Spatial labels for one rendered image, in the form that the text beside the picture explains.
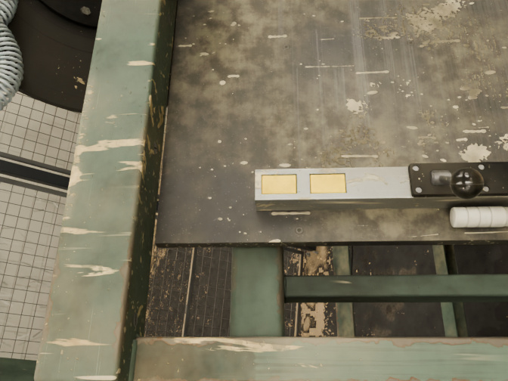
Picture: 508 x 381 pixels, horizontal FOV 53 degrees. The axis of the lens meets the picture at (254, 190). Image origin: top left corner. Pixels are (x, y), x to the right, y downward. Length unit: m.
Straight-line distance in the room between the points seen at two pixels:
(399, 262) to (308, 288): 1.93
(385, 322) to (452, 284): 1.90
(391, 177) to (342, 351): 0.26
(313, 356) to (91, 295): 0.28
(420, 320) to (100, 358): 2.07
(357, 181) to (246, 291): 0.23
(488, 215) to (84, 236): 0.55
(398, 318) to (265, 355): 2.03
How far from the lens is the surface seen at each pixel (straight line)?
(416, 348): 0.68
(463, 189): 0.64
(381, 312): 2.73
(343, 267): 1.81
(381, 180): 0.75
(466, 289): 0.82
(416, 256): 2.63
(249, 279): 0.77
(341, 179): 0.74
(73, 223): 0.70
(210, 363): 0.66
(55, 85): 1.24
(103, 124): 0.76
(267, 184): 0.73
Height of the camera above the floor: 2.03
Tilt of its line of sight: 31 degrees down
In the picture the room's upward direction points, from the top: 73 degrees counter-clockwise
